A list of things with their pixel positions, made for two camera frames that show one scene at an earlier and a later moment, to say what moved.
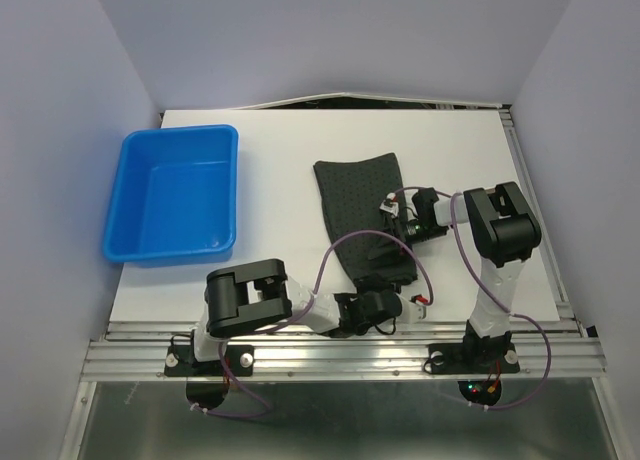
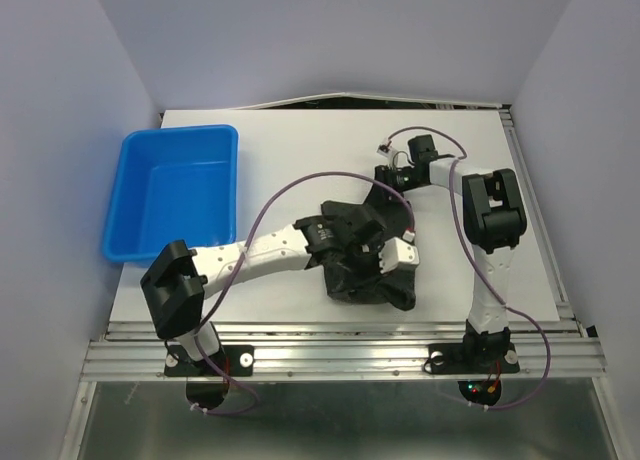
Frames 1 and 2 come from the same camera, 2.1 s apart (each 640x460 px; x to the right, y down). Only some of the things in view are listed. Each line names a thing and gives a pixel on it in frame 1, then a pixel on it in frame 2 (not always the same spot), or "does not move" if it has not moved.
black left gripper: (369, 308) → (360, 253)
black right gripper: (392, 228) → (384, 175)
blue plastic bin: (173, 199) does not move
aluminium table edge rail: (125, 350) does not move
